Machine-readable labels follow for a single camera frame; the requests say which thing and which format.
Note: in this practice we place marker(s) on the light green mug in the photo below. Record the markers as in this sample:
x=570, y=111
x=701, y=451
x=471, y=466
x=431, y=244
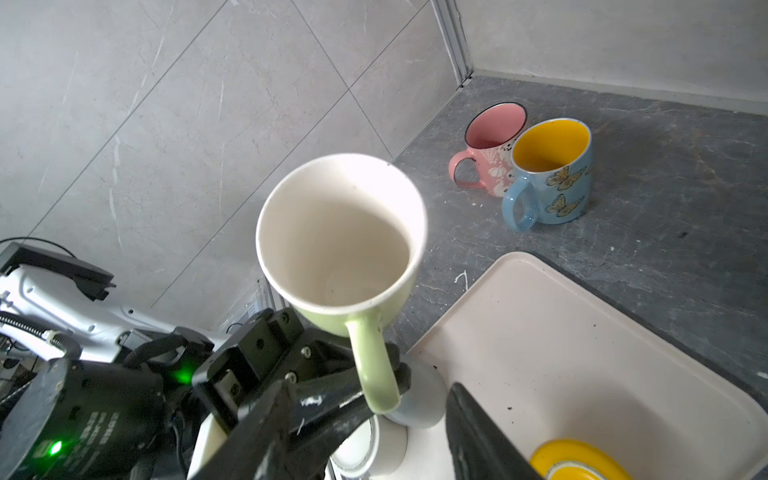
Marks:
x=341, y=239

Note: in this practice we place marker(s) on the grey mug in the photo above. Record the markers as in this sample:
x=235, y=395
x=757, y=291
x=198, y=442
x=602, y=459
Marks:
x=424, y=404

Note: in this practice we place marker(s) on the beige plastic tray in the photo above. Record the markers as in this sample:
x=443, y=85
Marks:
x=546, y=359

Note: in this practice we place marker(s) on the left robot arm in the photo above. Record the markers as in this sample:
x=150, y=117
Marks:
x=123, y=397

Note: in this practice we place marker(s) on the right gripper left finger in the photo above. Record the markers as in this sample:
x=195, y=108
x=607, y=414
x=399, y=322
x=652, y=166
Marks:
x=291, y=430

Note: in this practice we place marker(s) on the yellow mug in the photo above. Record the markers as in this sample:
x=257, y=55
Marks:
x=573, y=459

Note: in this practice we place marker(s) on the white mug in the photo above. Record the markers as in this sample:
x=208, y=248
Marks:
x=378, y=447

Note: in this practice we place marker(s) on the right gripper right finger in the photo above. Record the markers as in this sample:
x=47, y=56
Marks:
x=479, y=449

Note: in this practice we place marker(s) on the blue butterfly mug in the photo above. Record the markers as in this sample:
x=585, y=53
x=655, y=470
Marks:
x=552, y=167

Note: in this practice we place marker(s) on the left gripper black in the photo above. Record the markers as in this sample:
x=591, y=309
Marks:
x=273, y=345

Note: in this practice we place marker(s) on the pink patterned mug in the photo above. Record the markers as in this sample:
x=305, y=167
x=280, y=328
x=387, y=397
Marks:
x=489, y=140

